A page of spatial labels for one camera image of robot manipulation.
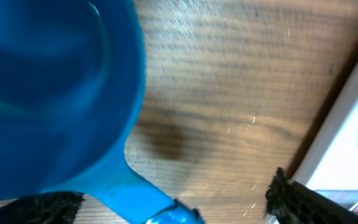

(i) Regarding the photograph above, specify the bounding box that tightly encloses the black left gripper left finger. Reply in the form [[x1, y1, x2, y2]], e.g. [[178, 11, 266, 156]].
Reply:
[[0, 192, 85, 224]]

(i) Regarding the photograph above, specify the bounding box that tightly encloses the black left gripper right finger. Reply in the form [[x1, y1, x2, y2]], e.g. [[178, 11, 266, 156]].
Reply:
[[265, 167, 358, 224]]

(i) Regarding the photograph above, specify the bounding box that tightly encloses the blue plastic measuring scoop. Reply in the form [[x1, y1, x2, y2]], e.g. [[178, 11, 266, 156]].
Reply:
[[0, 0, 203, 223]]

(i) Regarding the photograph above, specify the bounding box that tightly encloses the white digital kitchen scale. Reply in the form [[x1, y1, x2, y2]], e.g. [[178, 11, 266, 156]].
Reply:
[[265, 37, 358, 224]]

